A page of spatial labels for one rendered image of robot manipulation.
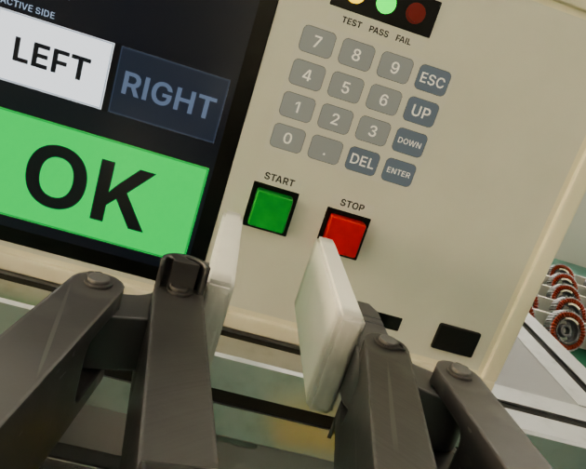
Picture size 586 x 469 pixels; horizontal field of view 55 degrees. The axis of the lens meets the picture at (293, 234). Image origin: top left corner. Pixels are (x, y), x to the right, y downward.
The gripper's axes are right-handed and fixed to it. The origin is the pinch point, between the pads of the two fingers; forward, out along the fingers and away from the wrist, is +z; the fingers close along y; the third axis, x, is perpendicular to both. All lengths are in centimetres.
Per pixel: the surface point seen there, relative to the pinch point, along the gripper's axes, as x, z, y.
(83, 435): -24.7, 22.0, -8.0
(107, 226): -2.7, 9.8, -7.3
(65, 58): 4.5, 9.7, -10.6
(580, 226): -69, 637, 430
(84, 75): 3.9, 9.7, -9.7
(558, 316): -34, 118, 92
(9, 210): -3.2, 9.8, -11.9
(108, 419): -22.8, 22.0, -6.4
